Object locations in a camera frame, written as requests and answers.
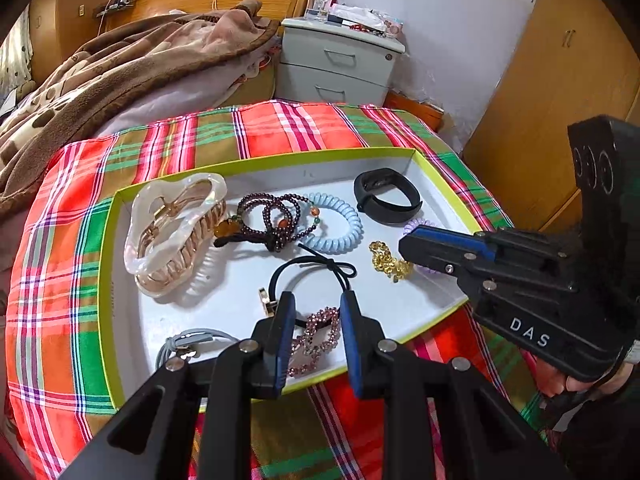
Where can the white box with yellow-green rim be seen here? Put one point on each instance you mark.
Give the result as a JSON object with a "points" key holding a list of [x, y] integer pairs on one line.
{"points": [[425, 305]]}

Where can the grey nightstand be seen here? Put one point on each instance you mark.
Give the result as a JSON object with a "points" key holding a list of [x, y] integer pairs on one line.
{"points": [[335, 65]]}

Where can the person's right forearm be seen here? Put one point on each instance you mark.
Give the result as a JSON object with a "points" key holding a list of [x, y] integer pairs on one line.
{"points": [[600, 440]]}

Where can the lilac bed sheet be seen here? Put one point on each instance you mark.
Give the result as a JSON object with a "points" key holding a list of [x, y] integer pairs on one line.
{"points": [[175, 110]]}

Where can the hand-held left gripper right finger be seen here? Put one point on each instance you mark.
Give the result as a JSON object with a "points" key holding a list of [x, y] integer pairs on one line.
{"points": [[350, 345]]}

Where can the person's right hand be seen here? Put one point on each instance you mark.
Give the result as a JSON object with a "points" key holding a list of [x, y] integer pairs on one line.
{"points": [[555, 375]]}

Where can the clear glass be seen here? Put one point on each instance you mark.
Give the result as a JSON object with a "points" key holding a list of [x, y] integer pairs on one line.
{"points": [[320, 7]]}

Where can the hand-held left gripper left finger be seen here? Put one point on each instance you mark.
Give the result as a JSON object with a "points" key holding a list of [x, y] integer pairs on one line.
{"points": [[284, 340]]}

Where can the large wooden wardrobe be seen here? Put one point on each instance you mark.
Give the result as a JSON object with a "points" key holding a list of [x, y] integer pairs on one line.
{"points": [[550, 85]]}

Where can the pearly beige hair claw clip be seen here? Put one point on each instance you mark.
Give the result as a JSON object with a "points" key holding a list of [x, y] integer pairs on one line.
{"points": [[165, 200]]}

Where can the red green plaid cloth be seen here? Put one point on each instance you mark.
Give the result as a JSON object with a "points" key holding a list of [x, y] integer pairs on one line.
{"points": [[55, 260]]}

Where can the brown paw print blanket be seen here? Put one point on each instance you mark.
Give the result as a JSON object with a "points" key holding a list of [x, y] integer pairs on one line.
{"points": [[125, 70]]}

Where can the wooden cabinet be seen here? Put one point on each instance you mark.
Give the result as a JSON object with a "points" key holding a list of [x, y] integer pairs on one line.
{"points": [[70, 20]]}

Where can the black wristband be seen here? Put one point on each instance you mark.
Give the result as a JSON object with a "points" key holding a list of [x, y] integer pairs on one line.
{"points": [[385, 207]]}

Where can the pile of small clutter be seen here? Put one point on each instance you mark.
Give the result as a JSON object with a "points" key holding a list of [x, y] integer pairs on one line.
{"points": [[365, 20]]}

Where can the patterned curtain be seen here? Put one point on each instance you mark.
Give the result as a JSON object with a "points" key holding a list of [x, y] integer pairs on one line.
{"points": [[15, 55]]}

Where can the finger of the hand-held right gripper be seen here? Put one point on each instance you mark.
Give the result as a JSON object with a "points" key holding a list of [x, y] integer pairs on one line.
{"points": [[435, 257], [450, 237]]}

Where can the power strip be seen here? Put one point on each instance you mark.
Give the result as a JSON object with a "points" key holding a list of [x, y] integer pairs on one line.
{"points": [[117, 2]]}

